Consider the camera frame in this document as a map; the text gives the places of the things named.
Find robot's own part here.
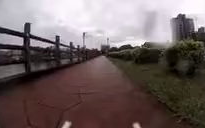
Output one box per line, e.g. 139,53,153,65
132,121,142,128
61,120,73,128

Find dark wooden rail fence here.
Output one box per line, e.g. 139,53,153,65
0,22,101,86

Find low wide building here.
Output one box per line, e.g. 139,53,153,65
141,41,169,50

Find distant grey building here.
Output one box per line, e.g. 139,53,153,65
100,44,111,52

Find tall grey building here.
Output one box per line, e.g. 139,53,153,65
170,13,196,43

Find grass strip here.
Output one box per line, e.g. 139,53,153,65
107,56,205,128

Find distant trees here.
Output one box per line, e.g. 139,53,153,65
109,43,135,53

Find red paved path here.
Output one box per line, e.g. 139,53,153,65
0,55,194,128

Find grey water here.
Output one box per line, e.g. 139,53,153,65
0,58,81,82

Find green hedge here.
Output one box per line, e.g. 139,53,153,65
108,38,205,76

